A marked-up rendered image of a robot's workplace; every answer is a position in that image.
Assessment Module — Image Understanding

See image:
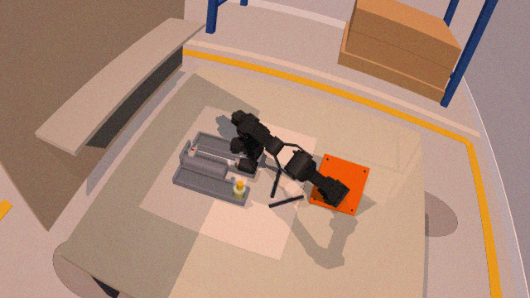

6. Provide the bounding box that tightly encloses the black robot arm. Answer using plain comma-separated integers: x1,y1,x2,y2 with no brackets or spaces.
229,110,350,208

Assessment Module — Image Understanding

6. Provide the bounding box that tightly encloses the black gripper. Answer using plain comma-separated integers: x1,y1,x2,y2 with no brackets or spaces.
238,138,264,175

